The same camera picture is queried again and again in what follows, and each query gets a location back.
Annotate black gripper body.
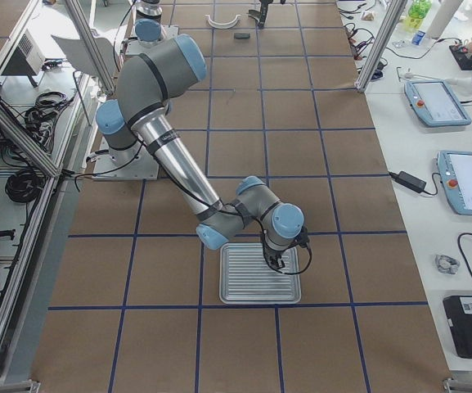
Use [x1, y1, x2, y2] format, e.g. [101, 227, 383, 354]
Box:
[263, 243, 285, 266]

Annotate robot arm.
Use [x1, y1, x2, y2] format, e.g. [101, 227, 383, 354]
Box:
[133, 1, 272, 44]
[97, 34, 309, 273]

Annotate ribbed metal tray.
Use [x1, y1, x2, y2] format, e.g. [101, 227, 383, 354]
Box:
[219, 242, 302, 305]

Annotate olive brake shoe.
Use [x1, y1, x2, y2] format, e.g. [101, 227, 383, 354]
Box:
[247, 9, 260, 21]

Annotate black brake pad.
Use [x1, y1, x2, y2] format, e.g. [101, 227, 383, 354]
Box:
[233, 33, 250, 40]

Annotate white curved plastic part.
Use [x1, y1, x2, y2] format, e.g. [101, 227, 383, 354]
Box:
[205, 14, 241, 29]

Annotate black power brick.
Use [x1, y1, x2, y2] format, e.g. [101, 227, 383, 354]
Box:
[389, 171, 426, 193]

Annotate green bottle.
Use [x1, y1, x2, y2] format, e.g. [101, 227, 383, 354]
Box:
[402, 0, 432, 32]

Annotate upper teach pendant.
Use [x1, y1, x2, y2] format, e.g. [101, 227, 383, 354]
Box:
[404, 79, 472, 128]

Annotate teach pendant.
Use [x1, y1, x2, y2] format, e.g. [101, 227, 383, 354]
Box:
[404, 79, 472, 128]
[437, 150, 472, 215]

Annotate lower teach pendant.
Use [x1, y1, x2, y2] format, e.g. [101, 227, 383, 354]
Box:
[437, 150, 472, 215]

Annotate grey electronics box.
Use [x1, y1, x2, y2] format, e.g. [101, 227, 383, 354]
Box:
[2, 29, 46, 88]

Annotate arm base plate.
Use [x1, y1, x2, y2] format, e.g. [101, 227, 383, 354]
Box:
[121, 20, 179, 58]
[92, 137, 160, 181]

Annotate metal clamp ring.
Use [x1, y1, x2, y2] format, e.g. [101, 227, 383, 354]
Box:
[435, 253, 460, 275]

